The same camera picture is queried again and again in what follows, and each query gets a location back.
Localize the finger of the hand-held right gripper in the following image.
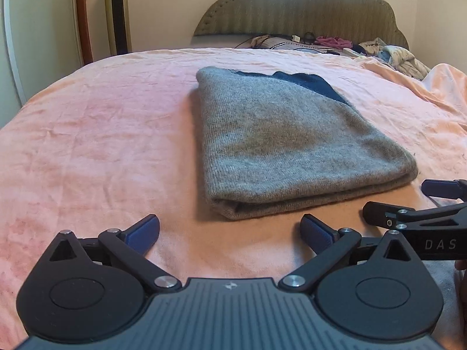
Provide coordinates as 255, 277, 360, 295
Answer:
363, 201, 467, 231
421, 178, 467, 201

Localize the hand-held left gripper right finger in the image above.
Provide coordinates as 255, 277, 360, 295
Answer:
278, 214, 419, 294

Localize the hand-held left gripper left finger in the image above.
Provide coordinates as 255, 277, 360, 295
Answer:
48, 214, 183, 294

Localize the grey sweater with navy sleeves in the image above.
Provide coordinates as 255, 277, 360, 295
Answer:
196, 66, 419, 221

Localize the pile of printed clothes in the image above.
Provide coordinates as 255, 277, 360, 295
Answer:
351, 38, 432, 81

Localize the person's right hand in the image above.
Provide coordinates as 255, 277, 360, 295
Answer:
454, 259, 467, 300

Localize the pink bed sheet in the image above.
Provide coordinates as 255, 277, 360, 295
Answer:
0, 47, 467, 343

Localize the magenta cloth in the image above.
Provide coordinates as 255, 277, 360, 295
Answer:
315, 35, 353, 49

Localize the white wardrobe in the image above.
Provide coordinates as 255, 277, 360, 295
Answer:
0, 0, 85, 108

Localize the gold tower air conditioner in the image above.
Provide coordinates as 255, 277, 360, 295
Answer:
104, 0, 133, 55

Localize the olive upholstered headboard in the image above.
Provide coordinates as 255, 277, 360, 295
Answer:
192, 0, 410, 50

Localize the brown wooden frame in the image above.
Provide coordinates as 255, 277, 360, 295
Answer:
74, 0, 94, 67

